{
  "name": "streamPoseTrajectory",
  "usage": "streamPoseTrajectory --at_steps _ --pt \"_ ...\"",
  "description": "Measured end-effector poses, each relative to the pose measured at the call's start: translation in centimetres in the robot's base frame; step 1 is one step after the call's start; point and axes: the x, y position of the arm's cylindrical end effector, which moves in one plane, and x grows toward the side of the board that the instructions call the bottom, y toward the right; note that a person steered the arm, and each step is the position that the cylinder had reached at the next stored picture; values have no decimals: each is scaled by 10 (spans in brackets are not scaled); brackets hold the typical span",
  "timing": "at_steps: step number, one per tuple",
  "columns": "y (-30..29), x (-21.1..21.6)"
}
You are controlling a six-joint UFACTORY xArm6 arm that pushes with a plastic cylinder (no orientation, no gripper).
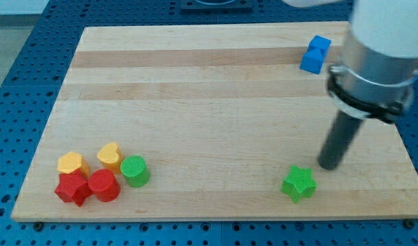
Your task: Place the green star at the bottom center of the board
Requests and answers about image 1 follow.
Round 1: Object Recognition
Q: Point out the light wooden board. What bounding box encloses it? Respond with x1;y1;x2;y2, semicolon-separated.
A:
12;22;418;222

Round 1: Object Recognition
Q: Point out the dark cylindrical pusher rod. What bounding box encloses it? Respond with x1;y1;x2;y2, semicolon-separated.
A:
317;111;363;170

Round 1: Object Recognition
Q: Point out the red star block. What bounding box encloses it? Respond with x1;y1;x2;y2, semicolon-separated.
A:
54;169;92;207

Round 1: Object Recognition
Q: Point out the blue bowtie block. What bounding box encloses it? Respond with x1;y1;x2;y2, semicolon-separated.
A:
300;36;331;74

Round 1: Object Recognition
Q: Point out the green star block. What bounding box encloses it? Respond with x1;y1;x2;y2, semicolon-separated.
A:
280;165;317;204

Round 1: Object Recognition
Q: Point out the yellow heart block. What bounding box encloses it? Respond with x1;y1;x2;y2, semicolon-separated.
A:
96;142;124;174

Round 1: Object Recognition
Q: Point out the red cylinder block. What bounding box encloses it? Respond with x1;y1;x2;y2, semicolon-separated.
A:
88;169;120;202

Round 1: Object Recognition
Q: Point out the green cylinder block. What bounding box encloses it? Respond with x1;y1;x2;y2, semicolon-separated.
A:
120;155;151;188

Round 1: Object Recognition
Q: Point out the yellow hexagon block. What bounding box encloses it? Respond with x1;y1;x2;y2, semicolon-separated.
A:
57;152;90;178

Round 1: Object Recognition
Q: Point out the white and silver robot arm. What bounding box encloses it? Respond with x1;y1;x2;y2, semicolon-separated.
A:
328;0;418;124

